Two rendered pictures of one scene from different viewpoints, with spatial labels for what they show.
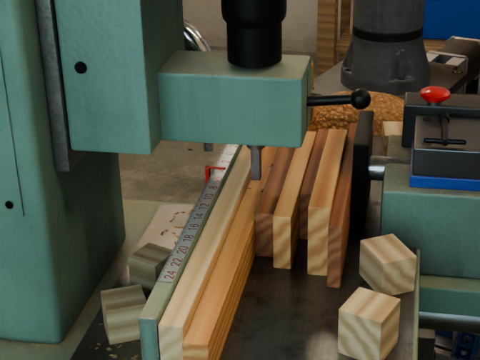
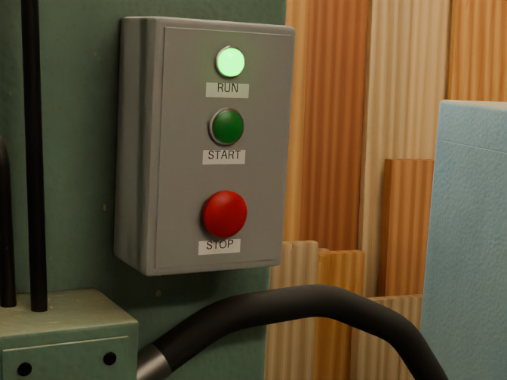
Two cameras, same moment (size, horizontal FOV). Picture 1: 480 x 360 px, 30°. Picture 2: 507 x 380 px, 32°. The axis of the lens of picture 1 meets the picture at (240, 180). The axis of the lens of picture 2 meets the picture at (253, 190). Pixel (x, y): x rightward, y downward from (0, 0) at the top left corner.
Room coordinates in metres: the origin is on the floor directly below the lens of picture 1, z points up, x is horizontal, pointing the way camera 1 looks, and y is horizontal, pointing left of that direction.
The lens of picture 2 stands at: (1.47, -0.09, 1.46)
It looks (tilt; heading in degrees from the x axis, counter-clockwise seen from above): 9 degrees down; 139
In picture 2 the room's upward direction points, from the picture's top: 3 degrees clockwise
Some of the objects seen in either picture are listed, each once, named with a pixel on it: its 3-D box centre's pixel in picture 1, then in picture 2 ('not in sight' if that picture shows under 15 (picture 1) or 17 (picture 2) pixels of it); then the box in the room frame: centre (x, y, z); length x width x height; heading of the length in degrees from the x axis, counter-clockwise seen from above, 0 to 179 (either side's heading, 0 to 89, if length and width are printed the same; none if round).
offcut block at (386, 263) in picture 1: (386, 265); not in sight; (0.68, -0.13, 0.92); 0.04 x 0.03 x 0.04; 19
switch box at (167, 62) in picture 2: not in sight; (203, 144); (1.00, 0.27, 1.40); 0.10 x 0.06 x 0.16; 78
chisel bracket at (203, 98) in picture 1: (235, 104); not in sight; (0.81, 0.00, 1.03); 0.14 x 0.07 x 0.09; 78
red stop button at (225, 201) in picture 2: not in sight; (225, 213); (1.04, 0.26, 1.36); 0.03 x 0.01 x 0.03; 78
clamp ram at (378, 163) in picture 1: (391, 168); not in sight; (0.82, -0.15, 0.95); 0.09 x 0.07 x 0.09; 168
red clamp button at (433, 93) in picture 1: (435, 93); not in sight; (0.84, -0.20, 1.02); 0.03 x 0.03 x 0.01
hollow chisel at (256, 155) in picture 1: (256, 156); not in sight; (0.80, -0.02, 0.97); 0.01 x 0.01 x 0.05; 78
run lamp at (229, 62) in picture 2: not in sight; (231, 62); (1.04, 0.26, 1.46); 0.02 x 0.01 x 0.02; 78
